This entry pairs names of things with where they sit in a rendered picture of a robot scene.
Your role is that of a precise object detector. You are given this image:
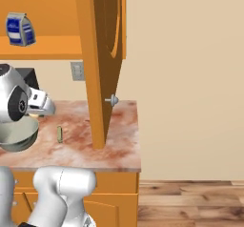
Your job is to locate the orange drawer front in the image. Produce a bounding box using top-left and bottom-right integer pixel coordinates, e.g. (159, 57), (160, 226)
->
(94, 172), (138, 195)

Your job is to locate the blue white bag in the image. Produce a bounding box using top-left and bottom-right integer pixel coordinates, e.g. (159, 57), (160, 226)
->
(5, 11), (37, 48)

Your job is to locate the orange base cabinet door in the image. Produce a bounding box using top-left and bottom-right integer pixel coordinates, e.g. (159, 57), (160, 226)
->
(83, 199), (120, 227)

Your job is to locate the black countertop appliance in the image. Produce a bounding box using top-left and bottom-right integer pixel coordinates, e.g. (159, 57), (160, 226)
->
(14, 67), (40, 91)

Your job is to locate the orange wall cupboard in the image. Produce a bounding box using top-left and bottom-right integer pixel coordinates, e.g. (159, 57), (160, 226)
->
(0, 0), (84, 61)

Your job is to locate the grey wall outlet plate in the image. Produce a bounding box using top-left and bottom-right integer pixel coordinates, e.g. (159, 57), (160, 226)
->
(70, 61), (86, 82)

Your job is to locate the grey white mixing bowl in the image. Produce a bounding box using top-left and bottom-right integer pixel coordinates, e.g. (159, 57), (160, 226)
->
(0, 114), (40, 153)

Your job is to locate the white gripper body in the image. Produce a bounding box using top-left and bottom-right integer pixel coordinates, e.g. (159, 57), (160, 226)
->
(26, 92), (57, 117)

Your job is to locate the silver cupboard door knob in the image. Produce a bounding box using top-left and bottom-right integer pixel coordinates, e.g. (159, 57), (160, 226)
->
(104, 93), (120, 107)

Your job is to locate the orange cupboard door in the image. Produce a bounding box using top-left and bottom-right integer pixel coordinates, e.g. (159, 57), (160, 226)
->
(73, 0), (128, 150)

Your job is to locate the small olive stick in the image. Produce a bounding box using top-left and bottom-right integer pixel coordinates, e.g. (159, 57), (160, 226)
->
(56, 125), (63, 144)

